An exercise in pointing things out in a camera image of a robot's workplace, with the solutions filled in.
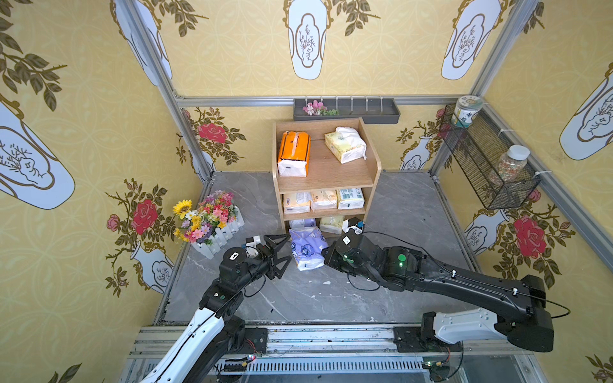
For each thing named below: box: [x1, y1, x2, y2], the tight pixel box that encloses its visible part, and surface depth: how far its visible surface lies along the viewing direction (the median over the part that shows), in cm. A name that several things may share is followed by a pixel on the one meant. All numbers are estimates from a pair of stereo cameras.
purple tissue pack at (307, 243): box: [288, 217, 329, 272], surface depth 72 cm
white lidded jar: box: [451, 94, 484, 129], surface depth 87 cm
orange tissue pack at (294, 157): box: [277, 130, 312, 178], surface depth 75 cm
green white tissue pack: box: [338, 187, 365, 210], surface depth 85 cm
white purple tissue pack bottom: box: [288, 217, 317, 231], surface depth 94 cm
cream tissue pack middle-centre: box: [311, 189, 337, 210], surface depth 85 cm
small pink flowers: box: [302, 99, 341, 116], surface depth 89 cm
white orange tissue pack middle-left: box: [283, 191, 313, 214], surface depth 84 cm
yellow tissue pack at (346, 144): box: [324, 126, 368, 165], surface depth 80 cm
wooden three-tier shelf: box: [272, 117, 382, 237], surface depth 81 cm
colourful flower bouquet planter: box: [173, 189, 246, 260], surface depth 87 cm
